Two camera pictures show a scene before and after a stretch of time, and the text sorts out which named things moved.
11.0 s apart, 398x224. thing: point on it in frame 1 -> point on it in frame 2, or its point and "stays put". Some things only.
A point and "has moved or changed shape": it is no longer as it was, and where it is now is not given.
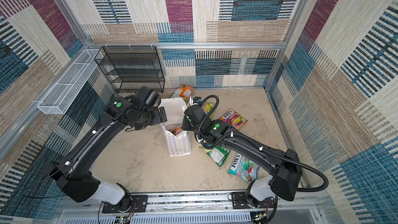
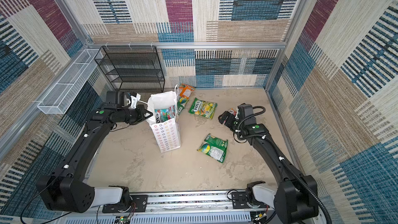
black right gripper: x=186 y=124 -> x=230 y=117
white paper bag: x=178 y=141 has moved or changed shape
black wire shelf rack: x=129 y=68 stays put
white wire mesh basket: x=57 y=100 stays put
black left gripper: x=158 y=119 -> x=141 y=110
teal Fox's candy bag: x=244 y=167 -> x=162 y=115
